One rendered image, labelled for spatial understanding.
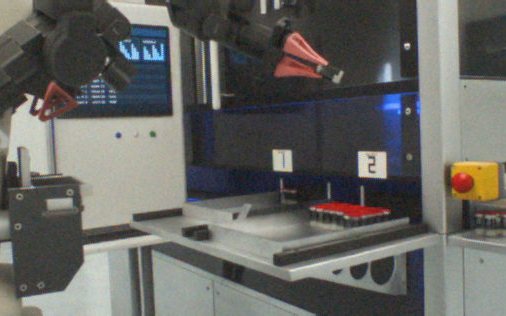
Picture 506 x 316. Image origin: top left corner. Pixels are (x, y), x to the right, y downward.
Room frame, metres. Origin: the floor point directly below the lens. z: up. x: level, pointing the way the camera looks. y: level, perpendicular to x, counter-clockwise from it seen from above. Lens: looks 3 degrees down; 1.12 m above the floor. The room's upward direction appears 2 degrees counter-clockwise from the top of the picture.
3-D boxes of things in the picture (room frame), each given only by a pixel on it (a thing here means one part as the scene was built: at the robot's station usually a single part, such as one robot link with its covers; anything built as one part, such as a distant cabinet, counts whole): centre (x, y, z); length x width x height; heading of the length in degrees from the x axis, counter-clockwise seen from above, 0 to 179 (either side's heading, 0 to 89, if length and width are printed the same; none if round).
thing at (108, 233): (1.63, 0.39, 0.82); 0.40 x 0.14 x 0.02; 124
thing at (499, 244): (1.07, -0.49, 0.87); 0.14 x 0.13 x 0.02; 125
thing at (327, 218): (1.18, -0.19, 0.90); 0.18 x 0.02 x 0.05; 34
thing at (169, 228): (1.29, -0.05, 0.87); 0.70 x 0.48 x 0.02; 35
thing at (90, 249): (1.66, 0.40, 0.79); 0.45 x 0.28 x 0.03; 124
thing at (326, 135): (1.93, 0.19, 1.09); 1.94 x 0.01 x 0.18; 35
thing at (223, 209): (1.47, -0.01, 0.90); 0.34 x 0.26 x 0.04; 125
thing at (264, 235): (1.13, -0.11, 0.90); 0.34 x 0.26 x 0.04; 124
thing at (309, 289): (1.95, 0.20, 0.73); 1.98 x 0.01 x 0.25; 35
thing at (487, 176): (1.06, -0.45, 1.00); 0.08 x 0.07 x 0.07; 125
